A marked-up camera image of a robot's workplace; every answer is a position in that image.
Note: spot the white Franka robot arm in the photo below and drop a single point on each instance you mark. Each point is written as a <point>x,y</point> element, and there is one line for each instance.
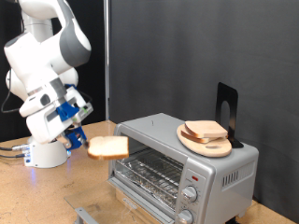
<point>37,62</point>

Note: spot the silver toaster oven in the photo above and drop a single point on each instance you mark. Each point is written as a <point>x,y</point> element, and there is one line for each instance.
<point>224,193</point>

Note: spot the metal spatula with blue block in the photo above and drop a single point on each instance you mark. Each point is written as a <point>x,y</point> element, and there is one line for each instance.
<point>77,138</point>

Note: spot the dark grey backdrop panel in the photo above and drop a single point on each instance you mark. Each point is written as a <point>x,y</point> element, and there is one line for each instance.
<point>202,46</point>

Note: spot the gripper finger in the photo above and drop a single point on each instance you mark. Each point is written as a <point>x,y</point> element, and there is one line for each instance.
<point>64,141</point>
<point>78,125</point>

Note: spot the vertical metal pole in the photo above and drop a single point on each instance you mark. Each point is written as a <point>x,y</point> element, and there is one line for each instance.
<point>106,62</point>

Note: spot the aluminium foil liner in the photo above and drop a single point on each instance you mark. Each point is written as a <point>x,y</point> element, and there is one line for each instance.
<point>140,185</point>

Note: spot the wrist camera with green sticker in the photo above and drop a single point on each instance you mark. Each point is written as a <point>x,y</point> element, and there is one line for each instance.
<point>84,112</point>

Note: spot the black backdrop curtain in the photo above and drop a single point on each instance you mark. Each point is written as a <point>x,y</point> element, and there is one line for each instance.
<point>98,77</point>

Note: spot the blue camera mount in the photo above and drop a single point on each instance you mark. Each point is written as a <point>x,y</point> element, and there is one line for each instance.
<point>66,112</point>

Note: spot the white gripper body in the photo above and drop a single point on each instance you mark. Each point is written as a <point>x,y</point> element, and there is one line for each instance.
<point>43,127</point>

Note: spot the silver oven knob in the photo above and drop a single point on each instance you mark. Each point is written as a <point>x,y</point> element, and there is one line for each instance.
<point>185,217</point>
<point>189,193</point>

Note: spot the black metal bookend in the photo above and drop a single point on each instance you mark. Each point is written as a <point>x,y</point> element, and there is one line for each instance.
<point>232,99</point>

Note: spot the round wooden cutting board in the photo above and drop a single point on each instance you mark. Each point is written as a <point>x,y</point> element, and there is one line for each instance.
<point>211,151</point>

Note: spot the white bread slice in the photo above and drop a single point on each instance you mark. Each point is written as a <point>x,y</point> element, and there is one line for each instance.
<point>109,147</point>
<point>205,128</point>
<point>193,138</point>

